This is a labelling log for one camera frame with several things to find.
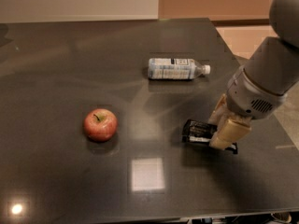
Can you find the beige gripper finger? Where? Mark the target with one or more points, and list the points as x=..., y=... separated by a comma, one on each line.
x=229, y=130
x=220, y=113

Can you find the black rxbar chocolate wrapper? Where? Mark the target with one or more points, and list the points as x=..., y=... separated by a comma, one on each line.
x=198, y=132

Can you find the red apple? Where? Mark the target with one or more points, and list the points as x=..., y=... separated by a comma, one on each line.
x=100, y=125

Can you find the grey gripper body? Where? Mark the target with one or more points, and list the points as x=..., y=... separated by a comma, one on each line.
x=249, y=99

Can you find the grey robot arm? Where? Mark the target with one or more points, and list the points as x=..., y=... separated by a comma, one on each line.
x=260, y=86

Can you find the clear plastic water bottle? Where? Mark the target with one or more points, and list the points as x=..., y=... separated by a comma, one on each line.
x=176, y=69

